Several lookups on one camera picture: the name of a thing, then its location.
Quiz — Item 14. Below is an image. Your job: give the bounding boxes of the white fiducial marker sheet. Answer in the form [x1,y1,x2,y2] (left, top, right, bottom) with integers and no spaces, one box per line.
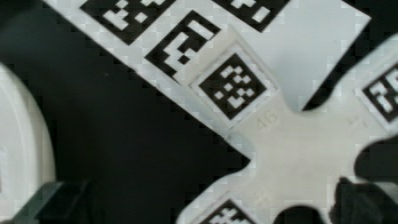
[44,0,371,156]

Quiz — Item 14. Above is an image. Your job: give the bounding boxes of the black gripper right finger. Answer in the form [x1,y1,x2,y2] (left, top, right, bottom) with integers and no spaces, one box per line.
[330,178,398,224]

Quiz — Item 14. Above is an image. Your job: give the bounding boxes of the white cross-shaped table base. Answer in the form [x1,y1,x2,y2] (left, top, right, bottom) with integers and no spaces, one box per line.
[176,34,398,224]

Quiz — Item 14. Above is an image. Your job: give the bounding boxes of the white round table top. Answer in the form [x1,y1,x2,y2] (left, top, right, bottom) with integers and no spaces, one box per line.
[0,63,55,222]

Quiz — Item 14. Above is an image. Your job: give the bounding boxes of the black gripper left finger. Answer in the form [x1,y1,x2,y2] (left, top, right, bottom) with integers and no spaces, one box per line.
[0,181,94,224]

